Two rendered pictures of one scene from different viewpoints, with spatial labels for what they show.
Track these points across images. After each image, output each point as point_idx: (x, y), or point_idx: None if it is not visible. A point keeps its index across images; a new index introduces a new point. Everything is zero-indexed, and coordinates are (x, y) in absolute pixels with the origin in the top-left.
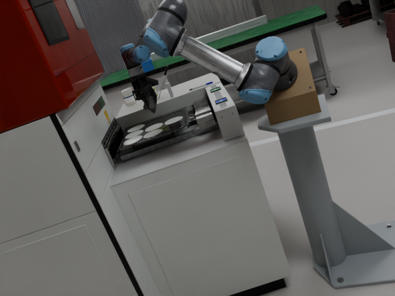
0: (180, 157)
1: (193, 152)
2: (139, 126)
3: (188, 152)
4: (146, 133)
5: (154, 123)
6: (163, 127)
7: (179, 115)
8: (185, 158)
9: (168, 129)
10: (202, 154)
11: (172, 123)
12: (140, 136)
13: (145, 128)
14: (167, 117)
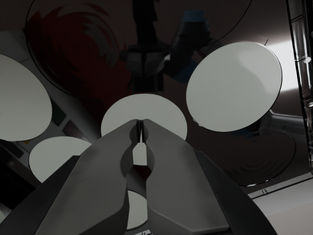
0: (262, 203)
1: (290, 194)
2: (1, 83)
3: (279, 192)
4: (144, 177)
5: (113, 85)
6: (210, 158)
7: (255, 38)
8: (275, 209)
9: (243, 177)
10: (309, 201)
11: (239, 126)
12: (137, 197)
13: (91, 128)
14: (166, 20)
